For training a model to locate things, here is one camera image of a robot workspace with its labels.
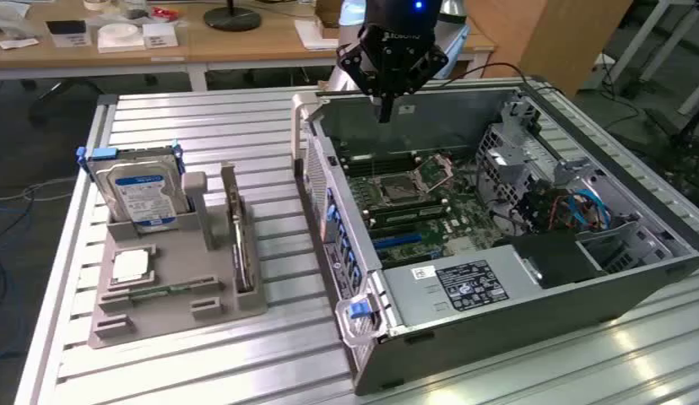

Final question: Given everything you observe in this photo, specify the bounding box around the green motherboard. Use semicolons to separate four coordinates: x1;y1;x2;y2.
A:
326;141;522;267

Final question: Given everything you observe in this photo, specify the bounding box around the small white labelled box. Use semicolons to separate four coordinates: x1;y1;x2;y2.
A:
140;22;178;50

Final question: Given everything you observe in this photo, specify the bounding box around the black and white box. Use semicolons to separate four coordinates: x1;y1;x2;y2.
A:
44;19;93;49

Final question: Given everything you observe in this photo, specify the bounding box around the clear plastic bag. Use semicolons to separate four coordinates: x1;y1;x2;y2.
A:
0;0;47;38

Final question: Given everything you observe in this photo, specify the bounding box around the white paper stack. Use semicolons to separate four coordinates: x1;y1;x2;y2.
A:
291;19;340;52

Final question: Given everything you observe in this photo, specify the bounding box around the blue expansion slot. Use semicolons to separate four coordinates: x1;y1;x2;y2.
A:
372;232;426;251

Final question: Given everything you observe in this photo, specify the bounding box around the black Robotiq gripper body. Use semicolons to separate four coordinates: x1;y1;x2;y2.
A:
356;0;443;101

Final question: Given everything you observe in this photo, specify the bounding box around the blue floor cable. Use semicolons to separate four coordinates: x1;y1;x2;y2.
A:
0;196;35;369

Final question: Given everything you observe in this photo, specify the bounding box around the thin black cable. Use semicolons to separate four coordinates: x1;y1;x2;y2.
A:
442;62;531;84

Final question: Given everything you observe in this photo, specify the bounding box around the brown cardboard box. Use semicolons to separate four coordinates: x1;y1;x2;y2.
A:
314;0;343;29

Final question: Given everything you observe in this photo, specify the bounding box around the grey power supply unit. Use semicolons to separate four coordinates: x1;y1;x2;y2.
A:
378;244;546;331

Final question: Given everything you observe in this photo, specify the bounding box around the grey open PC case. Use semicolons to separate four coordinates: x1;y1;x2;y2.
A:
290;75;699;397

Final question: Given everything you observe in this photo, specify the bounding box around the installed RAM stick white label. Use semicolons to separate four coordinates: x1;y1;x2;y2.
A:
371;204;449;224

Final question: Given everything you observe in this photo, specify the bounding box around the wooden cabinet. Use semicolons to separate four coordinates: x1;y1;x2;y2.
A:
458;0;636;99

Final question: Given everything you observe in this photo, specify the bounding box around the metal socket cover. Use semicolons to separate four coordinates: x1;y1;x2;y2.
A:
414;153;458;189

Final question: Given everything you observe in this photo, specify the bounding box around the perforated metal drive cage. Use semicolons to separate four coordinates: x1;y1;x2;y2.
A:
474;121;554;204

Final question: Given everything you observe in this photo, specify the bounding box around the white desk frame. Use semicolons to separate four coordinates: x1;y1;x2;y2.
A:
606;0;699;116

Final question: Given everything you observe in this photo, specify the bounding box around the long wooden desk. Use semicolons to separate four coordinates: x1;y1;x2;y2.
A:
0;0;498;82

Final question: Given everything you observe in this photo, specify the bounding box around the silver CPU chip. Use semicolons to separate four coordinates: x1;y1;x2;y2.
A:
111;251;152;285

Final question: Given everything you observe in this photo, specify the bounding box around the silver hard disk blue label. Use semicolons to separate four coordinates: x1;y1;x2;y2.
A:
93;154;180;234

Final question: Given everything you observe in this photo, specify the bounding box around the white box with tape roll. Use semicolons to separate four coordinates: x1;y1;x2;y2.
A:
96;22;148;54

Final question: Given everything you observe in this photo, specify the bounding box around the white floor cable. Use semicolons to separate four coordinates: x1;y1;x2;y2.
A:
0;175;79;203

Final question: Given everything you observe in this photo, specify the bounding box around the CPU socket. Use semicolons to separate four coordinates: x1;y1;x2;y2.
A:
375;174;419;207

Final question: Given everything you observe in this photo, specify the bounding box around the blue data wire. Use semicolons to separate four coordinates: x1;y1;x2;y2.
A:
570;189;613;232

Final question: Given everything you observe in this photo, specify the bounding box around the red wire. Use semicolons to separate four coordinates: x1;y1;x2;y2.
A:
547;194;571;232

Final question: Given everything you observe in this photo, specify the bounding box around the black chair base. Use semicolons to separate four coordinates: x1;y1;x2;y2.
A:
19;75;160;126

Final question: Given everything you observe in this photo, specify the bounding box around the black floor stand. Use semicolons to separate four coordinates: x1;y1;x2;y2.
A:
644;105;699;187

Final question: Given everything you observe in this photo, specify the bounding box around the green loose RAM stick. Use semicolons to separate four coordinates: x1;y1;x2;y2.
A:
127;283;196;299

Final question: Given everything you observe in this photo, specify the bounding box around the grey plastic parts rack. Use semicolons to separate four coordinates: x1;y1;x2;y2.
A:
87;170;270;351

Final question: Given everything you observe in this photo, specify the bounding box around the black round lamp base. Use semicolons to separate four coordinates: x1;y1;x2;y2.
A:
202;0;263;32

